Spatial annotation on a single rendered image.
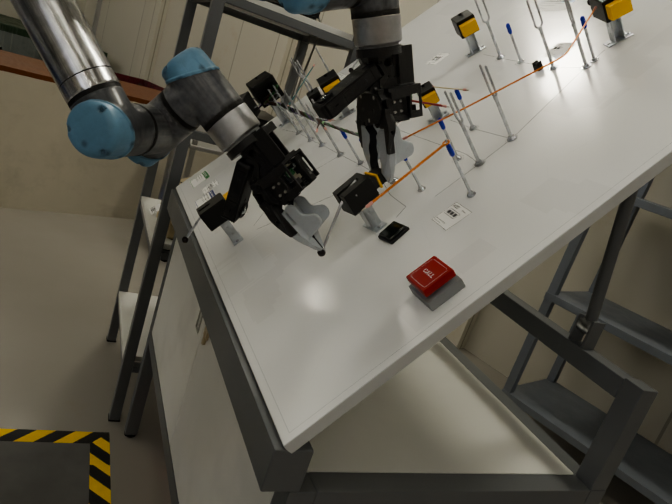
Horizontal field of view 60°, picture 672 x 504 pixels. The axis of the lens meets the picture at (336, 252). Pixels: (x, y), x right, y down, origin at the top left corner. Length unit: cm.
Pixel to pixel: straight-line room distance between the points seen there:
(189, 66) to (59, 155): 313
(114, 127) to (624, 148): 69
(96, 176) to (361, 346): 345
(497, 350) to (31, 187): 304
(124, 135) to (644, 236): 293
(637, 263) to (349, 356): 273
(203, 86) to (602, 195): 58
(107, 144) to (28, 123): 312
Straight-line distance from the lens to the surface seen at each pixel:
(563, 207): 84
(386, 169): 95
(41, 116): 392
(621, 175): 87
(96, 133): 81
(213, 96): 90
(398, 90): 94
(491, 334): 377
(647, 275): 338
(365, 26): 93
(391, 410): 107
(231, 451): 104
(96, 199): 417
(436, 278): 76
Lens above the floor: 129
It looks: 15 degrees down
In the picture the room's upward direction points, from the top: 19 degrees clockwise
